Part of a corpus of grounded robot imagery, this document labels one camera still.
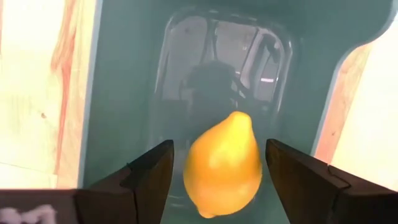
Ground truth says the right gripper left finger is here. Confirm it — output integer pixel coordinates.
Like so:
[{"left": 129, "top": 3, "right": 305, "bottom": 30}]
[{"left": 74, "top": 139, "right": 175, "bottom": 224}]

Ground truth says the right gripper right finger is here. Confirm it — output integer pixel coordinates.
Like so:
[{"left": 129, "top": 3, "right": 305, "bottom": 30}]
[{"left": 265, "top": 138, "right": 398, "bottom": 224}]

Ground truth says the yellow toy lemon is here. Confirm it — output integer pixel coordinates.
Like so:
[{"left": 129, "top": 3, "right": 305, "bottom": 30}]
[{"left": 182, "top": 111, "right": 263, "bottom": 219}]

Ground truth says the teal plastic tupperware container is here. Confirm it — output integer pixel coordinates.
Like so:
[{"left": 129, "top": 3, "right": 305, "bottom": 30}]
[{"left": 76, "top": 0, "right": 398, "bottom": 224}]

